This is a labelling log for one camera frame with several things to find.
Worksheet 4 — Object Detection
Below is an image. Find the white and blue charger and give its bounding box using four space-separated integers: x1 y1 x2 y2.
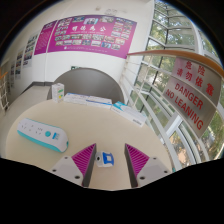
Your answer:
95 151 115 169

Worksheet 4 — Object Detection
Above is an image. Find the grey round-backed chair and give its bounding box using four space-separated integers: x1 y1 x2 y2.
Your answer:
46 67 125 105

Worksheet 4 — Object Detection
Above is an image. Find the small upright white box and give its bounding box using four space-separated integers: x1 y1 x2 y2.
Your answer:
50 82 66 103

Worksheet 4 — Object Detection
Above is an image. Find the white lattice railing, wooden top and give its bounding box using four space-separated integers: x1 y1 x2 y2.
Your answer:
0 69 11 113

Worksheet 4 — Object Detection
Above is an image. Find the narrow magenta wall poster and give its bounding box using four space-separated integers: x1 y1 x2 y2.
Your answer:
33 20 58 56

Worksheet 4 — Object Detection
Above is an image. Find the white railing with wooden handrail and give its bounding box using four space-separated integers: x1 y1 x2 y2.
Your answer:
121 49 224 165

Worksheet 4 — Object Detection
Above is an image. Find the white-framed glass window wall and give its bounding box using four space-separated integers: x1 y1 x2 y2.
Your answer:
126 0 224 164

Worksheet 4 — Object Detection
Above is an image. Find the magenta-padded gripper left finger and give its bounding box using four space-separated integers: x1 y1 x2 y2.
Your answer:
49 142 98 188

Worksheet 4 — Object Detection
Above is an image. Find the grey danger sign, red text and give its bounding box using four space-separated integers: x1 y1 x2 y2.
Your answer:
162 56 223 139

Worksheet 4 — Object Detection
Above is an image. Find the large magenta wall poster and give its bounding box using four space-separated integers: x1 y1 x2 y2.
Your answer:
47 14 138 60

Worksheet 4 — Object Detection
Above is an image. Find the white photo wall poster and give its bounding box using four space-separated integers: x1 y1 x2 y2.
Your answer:
22 32 40 69
14 49 25 81
8 61 16 88

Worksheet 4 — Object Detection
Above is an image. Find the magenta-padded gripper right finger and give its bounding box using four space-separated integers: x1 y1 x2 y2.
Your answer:
123 142 173 189

